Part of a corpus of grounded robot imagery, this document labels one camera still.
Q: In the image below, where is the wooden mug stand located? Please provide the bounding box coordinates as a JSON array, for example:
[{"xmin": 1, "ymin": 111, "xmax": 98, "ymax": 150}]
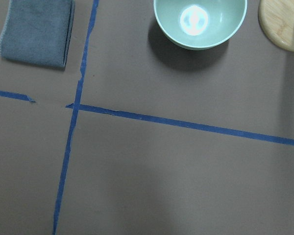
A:
[{"xmin": 258, "ymin": 0, "xmax": 294, "ymax": 52}]

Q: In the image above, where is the grey folded cloth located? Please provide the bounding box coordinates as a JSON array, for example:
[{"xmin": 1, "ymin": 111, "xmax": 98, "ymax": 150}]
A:
[{"xmin": 0, "ymin": 0, "xmax": 75, "ymax": 69}]

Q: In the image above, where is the green bowl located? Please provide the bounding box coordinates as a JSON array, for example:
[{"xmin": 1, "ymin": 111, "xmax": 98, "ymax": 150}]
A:
[{"xmin": 153, "ymin": 0, "xmax": 248, "ymax": 50}]

